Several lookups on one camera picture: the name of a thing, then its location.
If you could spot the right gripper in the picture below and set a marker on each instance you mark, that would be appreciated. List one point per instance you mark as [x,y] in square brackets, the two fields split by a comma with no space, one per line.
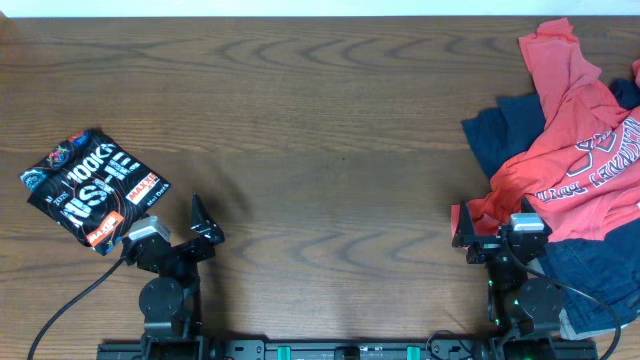
[486,246]

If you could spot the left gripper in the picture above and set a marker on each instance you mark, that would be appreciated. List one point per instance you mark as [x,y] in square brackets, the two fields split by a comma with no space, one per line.
[204,251]

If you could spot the red printed t-shirt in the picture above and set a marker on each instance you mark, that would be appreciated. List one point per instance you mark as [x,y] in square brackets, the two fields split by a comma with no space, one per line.
[581,174]

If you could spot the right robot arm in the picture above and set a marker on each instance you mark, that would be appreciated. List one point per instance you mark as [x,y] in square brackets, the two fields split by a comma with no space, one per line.
[523,306]

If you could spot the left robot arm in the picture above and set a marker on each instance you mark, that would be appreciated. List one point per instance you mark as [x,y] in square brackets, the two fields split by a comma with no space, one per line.
[171,302]

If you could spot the navy blue garment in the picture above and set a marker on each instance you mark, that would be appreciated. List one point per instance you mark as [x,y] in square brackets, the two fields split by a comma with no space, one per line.
[497,134]

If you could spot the black printed folded shirt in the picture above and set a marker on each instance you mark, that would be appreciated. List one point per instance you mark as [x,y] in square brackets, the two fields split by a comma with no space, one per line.
[93,188]

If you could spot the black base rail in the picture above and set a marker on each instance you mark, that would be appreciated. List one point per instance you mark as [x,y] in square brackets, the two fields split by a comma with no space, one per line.
[442,347]

